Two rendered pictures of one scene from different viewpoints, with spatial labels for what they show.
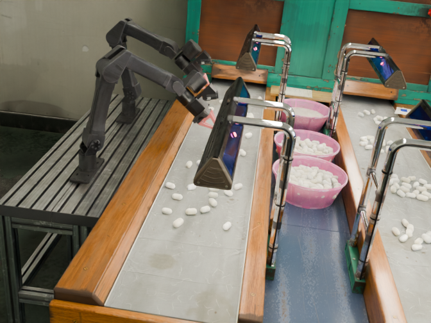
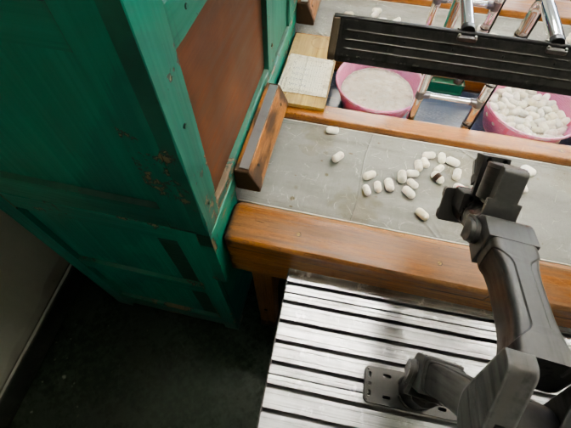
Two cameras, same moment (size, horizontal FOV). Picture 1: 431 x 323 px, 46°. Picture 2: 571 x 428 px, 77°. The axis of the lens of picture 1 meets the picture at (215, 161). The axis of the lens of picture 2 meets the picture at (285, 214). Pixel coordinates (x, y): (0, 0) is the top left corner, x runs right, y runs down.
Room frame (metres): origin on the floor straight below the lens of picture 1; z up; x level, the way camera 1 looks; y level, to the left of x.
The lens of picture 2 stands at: (2.50, 0.53, 1.49)
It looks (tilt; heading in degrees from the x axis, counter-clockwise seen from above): 59 degrees down; 277
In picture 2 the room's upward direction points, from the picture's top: 1 degrees clockwise
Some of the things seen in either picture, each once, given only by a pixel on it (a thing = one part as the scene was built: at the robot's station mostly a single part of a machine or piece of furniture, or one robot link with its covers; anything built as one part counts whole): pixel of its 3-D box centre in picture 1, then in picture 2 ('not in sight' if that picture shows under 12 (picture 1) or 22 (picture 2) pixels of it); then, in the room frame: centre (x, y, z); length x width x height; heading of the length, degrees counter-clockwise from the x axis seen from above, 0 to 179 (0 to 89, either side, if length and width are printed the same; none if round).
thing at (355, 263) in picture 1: (401, 207); not in sight; (1.18, -0.50, 0.90); 0.20 x 0.19 x 0.45; 175
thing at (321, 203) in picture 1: (307, 183); not in sight; (1.62, -0.34, 0.72); 0.27 x 0.27 x 0.10
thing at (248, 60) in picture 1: (251, 44); (499, 55); (2.19, -0.10, 1.08); 0.62 x 0.08 x 0.07; 175
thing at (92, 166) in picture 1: (87, 161); not in sight; (1.65, 0.46, 0.71); 0.20 x 0.07 x 0.08; 177
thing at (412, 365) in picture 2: (131, 95); (429, 382); (2.25, 0.42, 0.77); 0.09 x 0.06 x 0.06; 171
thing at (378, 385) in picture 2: (128, 107); (418, 391); (2.25, 0.43, 0.71); 0.20 x 0.07 x 0.08; 177
